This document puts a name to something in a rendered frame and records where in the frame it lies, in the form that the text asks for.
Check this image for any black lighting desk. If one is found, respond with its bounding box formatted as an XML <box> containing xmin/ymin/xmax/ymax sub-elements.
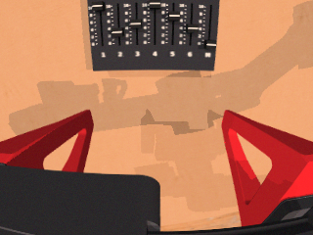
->
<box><xmin>87</xmin><ymin>0</ymin><xmax>220</xmax><ymax>71</ymax></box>

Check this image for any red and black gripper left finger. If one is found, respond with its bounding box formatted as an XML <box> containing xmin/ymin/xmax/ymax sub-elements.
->
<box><xmin>0</xmin><ymin>110</ymin><xmax>94</xmax><ymax>172</ymax></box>

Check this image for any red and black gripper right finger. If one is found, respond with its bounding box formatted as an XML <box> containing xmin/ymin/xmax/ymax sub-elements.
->
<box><xmin>221</xmin><ymin>110</ymin><xmax>313</xmax><ymax>226</ymax></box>

